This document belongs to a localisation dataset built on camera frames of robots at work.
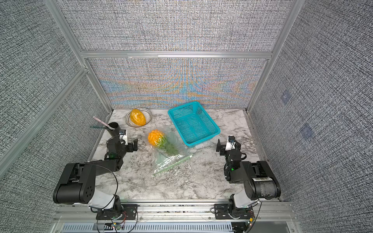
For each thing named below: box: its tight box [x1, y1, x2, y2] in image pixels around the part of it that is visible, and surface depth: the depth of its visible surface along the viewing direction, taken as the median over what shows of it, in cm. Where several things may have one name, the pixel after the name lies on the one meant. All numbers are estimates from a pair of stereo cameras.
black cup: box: [106, 122, 120, 137], surface depth 102 cm
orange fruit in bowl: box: [130, 108, 147, 126], surface depth 108 cm
